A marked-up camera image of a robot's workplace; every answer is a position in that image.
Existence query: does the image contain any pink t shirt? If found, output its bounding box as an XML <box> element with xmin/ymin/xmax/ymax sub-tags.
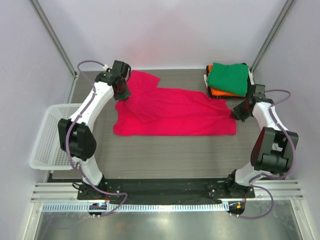
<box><xmin>113</xmin><ymin>70</ymin><xmax>237</xmax><ymax>137</ymax></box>

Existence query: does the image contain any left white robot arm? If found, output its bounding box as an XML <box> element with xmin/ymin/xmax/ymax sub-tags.
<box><xmin>58</xmin><ymin>71</ymin><xmax>131</xmax><ymax>200</ymax></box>

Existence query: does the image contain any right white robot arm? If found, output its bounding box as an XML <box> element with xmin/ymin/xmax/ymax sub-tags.
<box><xmin>225</xmin><ymin>97</ymin><xmax>299</xmax><ymax>198</ymax></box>

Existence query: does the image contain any black folded t shirt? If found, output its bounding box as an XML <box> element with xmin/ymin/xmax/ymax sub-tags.
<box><xmin>205</xmin><ymin>62</ymin><xmax>254</xmax><ymax>98</ymax></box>

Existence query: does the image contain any orange folded t shirt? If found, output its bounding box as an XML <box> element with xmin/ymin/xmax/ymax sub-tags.
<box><xmin>206</xmin><ymin>64</ymin><xmax>241</xmax><ymax>98</ymax></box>

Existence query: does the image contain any green folded t shirt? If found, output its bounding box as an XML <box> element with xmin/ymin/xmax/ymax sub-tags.
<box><xmin>206</xmin><ymin>62</ymin><xmax>249</xmax><ymax>97</ymax></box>

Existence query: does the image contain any white folded t shirt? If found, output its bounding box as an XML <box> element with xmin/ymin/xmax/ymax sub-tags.
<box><xmin>203</xmin><ymin>71</ymin><xmax>255</xmax><ymax>87</ymax></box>

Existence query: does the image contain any white plastic basket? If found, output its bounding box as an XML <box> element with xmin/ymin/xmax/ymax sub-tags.
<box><xmin>29</xmin><ymin>103</ymin><xmax>81</xmax><ymax>171</ymax></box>

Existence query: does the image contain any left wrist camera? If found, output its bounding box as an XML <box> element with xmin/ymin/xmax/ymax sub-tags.
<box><xmin>105</xmin><ymin>60</ymin><xmax>132</xmax><ymax>80</ymax></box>

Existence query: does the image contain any aluminium rail frame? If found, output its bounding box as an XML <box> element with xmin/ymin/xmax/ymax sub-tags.
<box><xmin>30</xmin><ymin>179</ymin><xmax>304</xmax><ymax>203</ymax></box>

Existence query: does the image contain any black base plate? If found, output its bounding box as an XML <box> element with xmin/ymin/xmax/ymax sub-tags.
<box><xmin>76</xmin><ymin>177</ymin><xmax>256</xmax><ymax>201</ymax></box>

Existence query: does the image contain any white slotted cable duct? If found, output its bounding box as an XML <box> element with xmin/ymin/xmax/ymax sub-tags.
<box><xmin>42</xmin><ymin>201</ymin><xmax>229</xmax><ymax>213</ymax></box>

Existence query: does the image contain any right aluminium corner post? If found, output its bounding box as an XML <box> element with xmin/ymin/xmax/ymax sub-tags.
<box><xmin>250</xmin><ymin>0</ymin><xmax>297</xmax><ymax>73</ymax></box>

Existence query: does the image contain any aluminium corner post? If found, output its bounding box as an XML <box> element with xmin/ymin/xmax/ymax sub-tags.
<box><xmin>250</xmin><ymin>0</ymin><xmax>297</xmax><ymax>73</ymax></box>
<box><xmin>29</xmin><ymin>0</ymin><xmax>78</xmax><ymax>79</ymax></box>

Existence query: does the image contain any left aluminium corner post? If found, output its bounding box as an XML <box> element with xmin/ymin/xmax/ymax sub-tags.
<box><xmin>29</xmin><ymin>0</ymin><xmax>78</xmax><ymax>79</ymax></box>

